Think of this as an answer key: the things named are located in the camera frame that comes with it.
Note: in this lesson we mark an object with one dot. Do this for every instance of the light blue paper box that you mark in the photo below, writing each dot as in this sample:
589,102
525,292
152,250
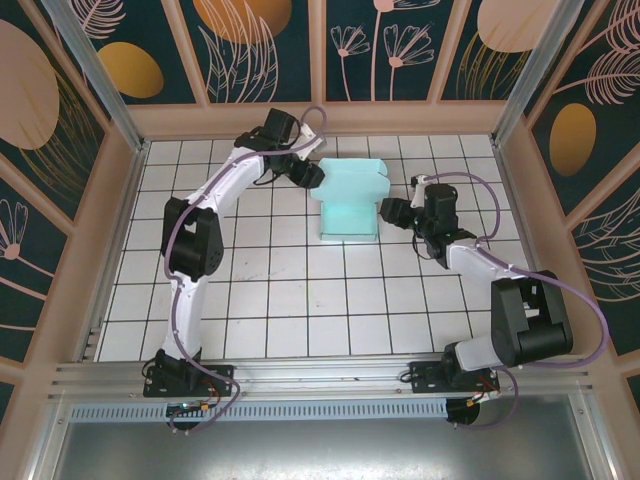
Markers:
350,200

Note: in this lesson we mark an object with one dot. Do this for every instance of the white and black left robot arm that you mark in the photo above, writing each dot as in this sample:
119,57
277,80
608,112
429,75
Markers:
190,250

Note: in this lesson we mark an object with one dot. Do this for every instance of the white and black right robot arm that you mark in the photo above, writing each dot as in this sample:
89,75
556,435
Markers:
530,320

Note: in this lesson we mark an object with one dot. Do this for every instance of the grey metal sheet panel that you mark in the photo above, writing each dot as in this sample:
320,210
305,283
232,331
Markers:
320,450

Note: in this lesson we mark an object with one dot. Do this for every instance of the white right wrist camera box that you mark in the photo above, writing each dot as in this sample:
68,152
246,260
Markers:
420,192

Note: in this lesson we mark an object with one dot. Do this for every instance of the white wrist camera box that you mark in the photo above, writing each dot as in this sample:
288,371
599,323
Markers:
420,192
316,146

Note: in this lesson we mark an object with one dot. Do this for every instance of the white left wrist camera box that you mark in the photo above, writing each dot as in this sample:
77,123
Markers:
316,146

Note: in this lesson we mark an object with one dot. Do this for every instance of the aluminium table side rail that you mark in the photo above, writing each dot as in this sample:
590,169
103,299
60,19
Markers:
131,200
515,200

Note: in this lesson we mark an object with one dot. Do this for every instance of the aluminium frame post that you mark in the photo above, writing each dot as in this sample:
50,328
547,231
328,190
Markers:
100,85
532,75

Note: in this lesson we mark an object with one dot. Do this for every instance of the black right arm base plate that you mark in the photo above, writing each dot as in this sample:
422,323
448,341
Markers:
425,377

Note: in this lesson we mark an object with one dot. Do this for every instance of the aluminium mounting rail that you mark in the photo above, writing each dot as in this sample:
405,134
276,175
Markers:
320,375

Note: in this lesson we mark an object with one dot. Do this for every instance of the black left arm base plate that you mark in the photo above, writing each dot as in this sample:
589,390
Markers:
220,377

